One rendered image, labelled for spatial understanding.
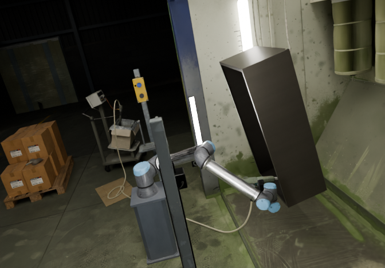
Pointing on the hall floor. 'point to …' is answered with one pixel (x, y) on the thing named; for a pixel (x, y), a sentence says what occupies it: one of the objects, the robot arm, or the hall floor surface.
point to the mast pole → (171, 190)
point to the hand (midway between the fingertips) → (253, 182)
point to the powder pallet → (61, 180)
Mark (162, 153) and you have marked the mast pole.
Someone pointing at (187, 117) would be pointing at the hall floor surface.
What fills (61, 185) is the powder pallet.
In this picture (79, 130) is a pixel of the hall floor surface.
